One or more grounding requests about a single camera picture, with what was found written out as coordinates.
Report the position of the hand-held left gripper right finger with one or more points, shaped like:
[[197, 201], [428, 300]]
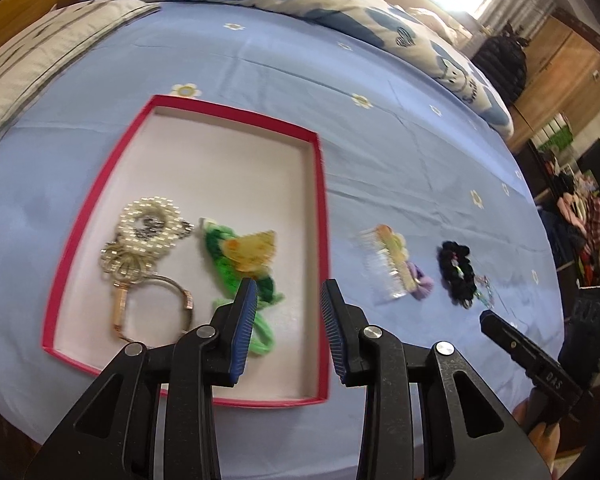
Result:
[[334, 335]]

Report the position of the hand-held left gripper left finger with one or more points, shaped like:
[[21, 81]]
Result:
[[242, 332]]

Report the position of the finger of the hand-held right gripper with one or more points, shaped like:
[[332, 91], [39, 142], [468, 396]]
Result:
[[525, 352]]

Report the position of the yellow flower hair clip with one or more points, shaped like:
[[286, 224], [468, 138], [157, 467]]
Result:
[[252, 250]]

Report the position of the flower hair comb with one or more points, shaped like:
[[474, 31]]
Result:
[[387, 260]]

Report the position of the purple scrunchie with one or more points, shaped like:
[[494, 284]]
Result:
[[420, 277]]

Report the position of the black scrunchie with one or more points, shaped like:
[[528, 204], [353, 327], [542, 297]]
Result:
[[455, 270]]

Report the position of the pearl rhinestone hair accessory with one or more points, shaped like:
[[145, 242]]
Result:
[[147, 232]]

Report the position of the red shallow tray box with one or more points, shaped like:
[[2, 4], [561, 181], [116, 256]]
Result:
[[230, 170]]

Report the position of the person's right hand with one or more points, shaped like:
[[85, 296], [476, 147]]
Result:
[[560, 442]]

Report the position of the pile of clothes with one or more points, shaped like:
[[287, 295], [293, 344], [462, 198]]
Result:
[[587, 220]]

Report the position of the blue floral bed sheet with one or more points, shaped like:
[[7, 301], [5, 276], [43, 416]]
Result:
[[405, 170]]

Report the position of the wooden wardrobe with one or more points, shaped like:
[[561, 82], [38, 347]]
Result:
[[560, 75]]

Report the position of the black puffer jacket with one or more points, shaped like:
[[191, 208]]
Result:
[[502, 62]]

